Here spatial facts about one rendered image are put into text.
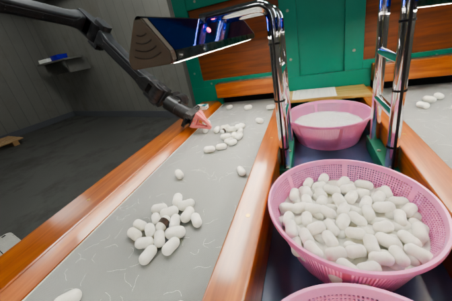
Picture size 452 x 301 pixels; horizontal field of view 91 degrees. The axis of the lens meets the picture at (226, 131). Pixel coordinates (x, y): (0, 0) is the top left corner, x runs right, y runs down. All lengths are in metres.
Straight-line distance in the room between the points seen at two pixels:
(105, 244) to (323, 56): 1.01
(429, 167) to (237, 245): 0.39
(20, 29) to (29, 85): 1.13
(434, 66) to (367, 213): 0.77
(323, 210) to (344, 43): 0.78
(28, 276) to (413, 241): 0.61
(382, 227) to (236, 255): 0.24
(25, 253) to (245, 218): 0.41
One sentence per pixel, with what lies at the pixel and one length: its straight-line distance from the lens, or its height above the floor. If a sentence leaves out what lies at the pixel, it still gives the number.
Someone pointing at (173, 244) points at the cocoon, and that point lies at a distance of 0.44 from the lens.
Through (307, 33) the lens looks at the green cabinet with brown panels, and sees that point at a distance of 1.10.
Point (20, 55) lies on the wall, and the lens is 6.46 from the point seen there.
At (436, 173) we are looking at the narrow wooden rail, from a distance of 0.57.
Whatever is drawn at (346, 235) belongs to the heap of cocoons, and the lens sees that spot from 0.45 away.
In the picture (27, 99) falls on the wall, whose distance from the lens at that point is 6.37.
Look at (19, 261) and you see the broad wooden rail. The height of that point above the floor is 0.77.
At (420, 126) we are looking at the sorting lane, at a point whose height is 0.74.
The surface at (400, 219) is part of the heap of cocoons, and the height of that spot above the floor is 0.74.
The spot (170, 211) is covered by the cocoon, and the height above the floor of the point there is 0.76.
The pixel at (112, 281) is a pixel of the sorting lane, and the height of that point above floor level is 0.74.
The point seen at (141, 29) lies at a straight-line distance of 0.38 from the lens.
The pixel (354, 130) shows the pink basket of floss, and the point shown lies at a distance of 0.76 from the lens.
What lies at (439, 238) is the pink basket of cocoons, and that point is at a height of 0.75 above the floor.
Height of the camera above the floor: 1.06
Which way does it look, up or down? 22 degrees down
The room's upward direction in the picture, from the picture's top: 11 degrees counter-clockwise
